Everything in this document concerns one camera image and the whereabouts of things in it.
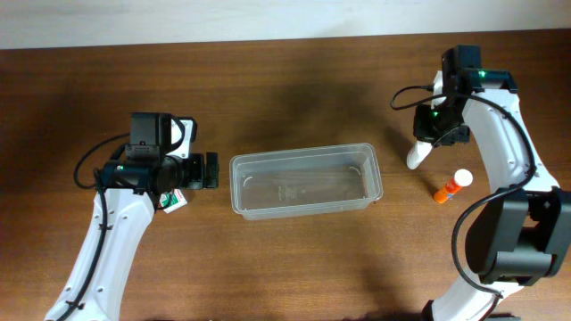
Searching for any orange tube white cap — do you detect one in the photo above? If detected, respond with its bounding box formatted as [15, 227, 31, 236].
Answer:
[433, 169, 473, 203]

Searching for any white green medicine box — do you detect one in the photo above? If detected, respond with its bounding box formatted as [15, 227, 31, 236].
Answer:
[158, 189, 187, 213]

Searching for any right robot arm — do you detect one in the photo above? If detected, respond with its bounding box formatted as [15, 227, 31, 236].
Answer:
[407, 45, 570, 320]

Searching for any white spray bottle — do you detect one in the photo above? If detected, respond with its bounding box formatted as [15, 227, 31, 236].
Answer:
[406, 141, 433, 170]

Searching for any black cable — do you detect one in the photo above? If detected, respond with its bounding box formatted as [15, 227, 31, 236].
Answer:
[390, 84, 538, 299]
[55, 114, 186, 321]

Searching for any right black cable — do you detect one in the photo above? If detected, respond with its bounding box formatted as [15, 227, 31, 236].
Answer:
[390, 84, 538, 299]

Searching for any left black cable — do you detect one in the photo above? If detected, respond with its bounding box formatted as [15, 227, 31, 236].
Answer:
[55, 114, 186, 321]

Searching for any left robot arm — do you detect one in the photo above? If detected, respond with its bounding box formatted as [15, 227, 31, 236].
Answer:
[46, 112, 219, 320]

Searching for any clear plastic container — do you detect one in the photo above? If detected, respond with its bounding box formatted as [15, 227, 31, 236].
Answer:
[229, 143, 384, 220]

